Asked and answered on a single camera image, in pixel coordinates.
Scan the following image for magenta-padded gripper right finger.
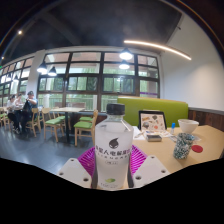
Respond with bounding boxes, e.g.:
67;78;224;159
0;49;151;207
127;144;172;190

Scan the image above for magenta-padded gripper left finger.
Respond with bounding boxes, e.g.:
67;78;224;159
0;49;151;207
57;145;98;190

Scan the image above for clear plastic water bottle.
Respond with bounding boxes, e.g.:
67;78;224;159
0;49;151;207
94;102;135;191

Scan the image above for small black box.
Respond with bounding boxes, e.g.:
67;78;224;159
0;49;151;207
145;133;163;143

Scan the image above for colourful sticker sheet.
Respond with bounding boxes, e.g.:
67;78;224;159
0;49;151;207
146;129;175;138

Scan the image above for green speckled mug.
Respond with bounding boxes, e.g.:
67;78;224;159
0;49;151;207
172;132;195;160

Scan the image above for wooden chairs with green seats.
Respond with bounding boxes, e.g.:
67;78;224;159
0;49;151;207
0;106;99;148

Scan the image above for flat round red coaster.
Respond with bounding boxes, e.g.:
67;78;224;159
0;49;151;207
191;144;204;154

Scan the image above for white ceramic bowl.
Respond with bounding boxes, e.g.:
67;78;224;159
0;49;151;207
177;118;200;135

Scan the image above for wooden dining table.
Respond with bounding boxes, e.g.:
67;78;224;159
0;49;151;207
49;106;86;144

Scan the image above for green upholstered bench backrest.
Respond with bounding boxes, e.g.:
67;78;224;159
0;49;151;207
116;96;190;128

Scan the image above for person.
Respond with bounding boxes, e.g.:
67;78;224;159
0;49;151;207
5;94;19;131
20;90;39;133
14;94;25;108

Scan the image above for large black-framed window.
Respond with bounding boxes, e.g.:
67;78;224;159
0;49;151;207
0;51;161;113

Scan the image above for black pendant lamps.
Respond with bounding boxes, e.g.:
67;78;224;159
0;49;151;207
35;47;134;78

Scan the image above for long linear ceiling light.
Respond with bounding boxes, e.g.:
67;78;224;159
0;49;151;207
123;39;193;61

